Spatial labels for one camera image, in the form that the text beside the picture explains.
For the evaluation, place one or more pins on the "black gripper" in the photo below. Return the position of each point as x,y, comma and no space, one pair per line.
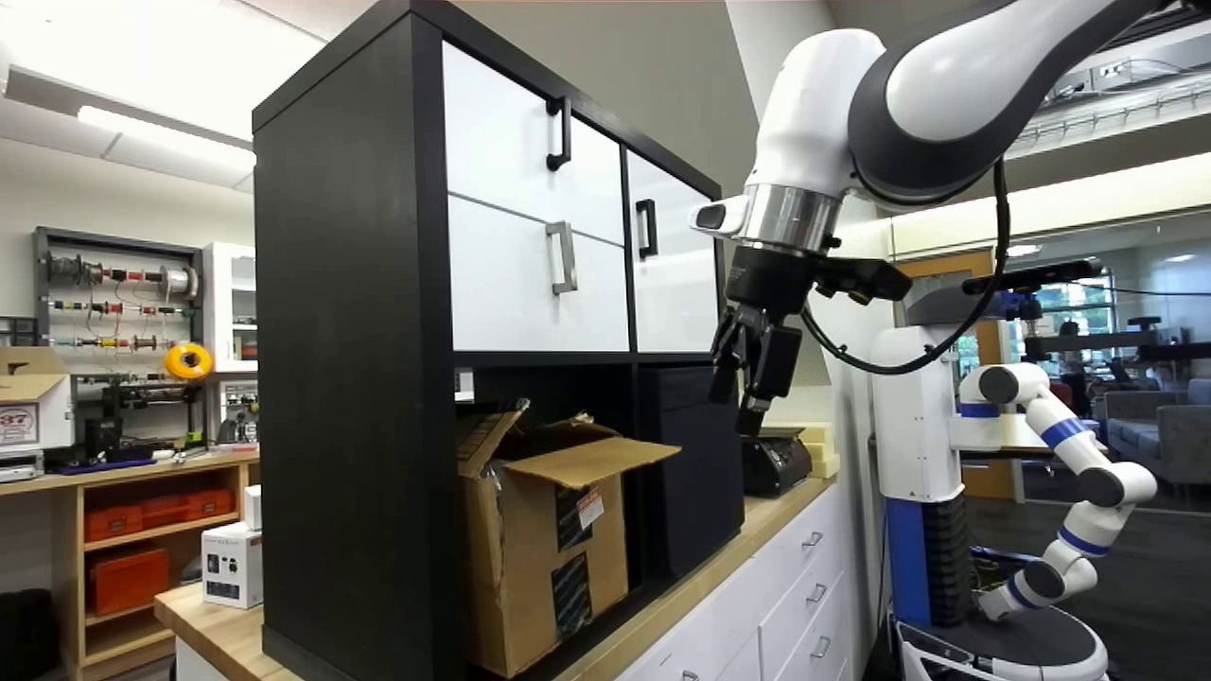
769,286

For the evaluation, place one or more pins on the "brown cardboard box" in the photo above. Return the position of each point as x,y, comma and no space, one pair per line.
544,553

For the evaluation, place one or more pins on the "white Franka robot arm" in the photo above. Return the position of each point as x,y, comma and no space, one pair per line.
821,114

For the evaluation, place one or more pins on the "small white printed box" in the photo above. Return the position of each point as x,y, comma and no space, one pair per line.
231,568

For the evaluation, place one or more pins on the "white carton with cardboard flap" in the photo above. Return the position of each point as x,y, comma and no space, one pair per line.
31,430

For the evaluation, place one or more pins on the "black countertop device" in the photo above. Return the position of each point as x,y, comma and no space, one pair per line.
773,463

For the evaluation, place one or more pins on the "pale yellow foam block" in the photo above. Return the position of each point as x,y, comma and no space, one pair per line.
828,454

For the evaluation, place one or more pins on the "white blue mobile robot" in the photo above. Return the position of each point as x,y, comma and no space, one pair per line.
914,440

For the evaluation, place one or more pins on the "white drawer counter wooden top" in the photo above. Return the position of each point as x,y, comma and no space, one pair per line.
790,607

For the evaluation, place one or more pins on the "black shelf cabinet white doors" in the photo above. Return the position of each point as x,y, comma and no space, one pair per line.
353,381

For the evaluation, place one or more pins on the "yellow spool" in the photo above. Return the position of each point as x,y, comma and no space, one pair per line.
191,360

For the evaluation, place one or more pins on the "black 3D printer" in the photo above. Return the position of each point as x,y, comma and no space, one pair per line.
134,423

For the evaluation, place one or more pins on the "grey tool pegboard rack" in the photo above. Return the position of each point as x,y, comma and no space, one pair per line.
115,288

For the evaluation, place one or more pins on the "small orange storage bin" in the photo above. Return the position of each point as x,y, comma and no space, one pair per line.
115,521

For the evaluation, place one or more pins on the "large orange storage bin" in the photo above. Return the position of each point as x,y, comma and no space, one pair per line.
128,582

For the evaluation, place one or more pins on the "wooden workbench shelf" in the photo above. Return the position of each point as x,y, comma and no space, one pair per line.
50,553

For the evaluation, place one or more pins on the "black floor bin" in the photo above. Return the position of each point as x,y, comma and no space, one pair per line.
23,638

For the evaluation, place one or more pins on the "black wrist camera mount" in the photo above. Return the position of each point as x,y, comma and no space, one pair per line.
865,279

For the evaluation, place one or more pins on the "white wall cabinet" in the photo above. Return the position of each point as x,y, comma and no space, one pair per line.
235,308

